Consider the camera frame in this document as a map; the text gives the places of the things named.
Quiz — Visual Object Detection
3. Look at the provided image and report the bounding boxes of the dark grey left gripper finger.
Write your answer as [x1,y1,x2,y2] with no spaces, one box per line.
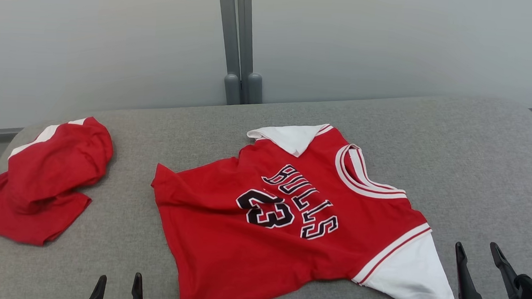
[87,275,107,299]
[131,272,145,299]

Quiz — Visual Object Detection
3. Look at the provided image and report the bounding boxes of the red Bulls 23 jersey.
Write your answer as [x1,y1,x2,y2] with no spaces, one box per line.
[145,115,465,299]

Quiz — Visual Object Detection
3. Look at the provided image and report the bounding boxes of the red shorts with white stripe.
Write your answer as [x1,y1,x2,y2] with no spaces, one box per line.
[0,112,115,250]

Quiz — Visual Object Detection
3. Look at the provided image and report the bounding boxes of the grey fabric sofa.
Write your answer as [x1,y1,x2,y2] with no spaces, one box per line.
[0,72,532,299]

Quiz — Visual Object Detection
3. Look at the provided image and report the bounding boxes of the grey metal post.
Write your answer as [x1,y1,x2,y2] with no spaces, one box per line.
[212,0,246,106]
[231,0,268,106]

